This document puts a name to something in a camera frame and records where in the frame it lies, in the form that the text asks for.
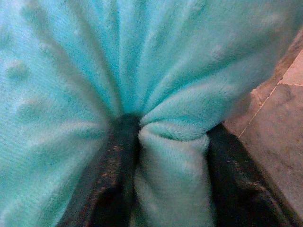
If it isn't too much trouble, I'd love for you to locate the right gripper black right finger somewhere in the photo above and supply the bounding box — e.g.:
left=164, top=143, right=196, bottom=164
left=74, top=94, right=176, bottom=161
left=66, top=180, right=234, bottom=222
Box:
left=206, top=122, right=303, bottom=227

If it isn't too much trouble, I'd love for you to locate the teal fluffy dotted pillow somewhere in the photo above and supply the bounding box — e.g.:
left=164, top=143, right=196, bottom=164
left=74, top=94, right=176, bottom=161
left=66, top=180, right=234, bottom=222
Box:
left=0, top=0, right=303, bottom=227

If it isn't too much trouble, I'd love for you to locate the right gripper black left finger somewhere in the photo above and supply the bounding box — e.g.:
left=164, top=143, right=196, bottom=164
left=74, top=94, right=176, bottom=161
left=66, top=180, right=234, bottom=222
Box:
left=56, top=113, right=143, bottom=227

